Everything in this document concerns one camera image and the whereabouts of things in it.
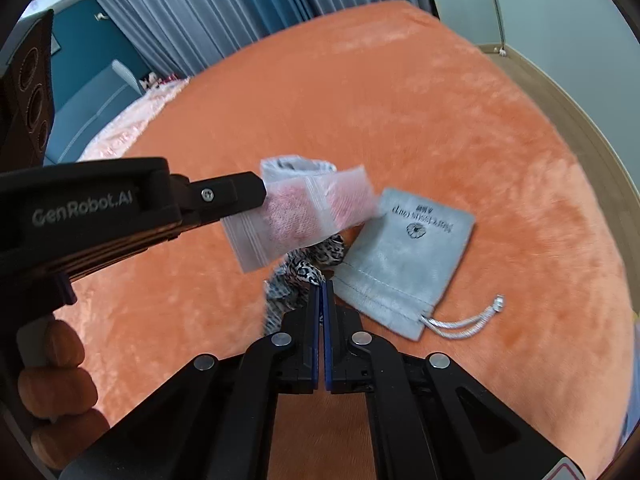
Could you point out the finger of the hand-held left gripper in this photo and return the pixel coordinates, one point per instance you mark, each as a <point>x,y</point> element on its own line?
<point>225,192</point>

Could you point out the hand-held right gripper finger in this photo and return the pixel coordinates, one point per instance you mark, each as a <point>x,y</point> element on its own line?
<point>327,350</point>
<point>316,350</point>

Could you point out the clear zip bag pink contents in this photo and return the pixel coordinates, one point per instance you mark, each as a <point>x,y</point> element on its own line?
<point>300,210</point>

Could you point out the leopard print cloth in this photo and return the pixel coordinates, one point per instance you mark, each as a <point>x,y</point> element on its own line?
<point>300,272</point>

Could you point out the person's left hand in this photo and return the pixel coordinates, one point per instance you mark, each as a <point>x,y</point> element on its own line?
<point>60,390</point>

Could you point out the pink lace quilt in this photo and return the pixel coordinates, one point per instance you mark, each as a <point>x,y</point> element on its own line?
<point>130,125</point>

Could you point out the patterned plush toy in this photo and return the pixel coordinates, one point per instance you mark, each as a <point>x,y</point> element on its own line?
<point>157,81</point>

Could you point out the brown stitched leather panel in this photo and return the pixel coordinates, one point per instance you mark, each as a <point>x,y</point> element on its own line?
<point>30,85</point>

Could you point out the grey curtain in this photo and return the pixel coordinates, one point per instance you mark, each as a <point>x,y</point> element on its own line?
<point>175,10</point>

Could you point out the orange plush bed blanket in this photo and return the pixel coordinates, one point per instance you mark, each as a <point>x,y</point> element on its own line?
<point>400,110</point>

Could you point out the gold framed standing mirror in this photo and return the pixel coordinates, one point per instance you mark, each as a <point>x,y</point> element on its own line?
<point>465,0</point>

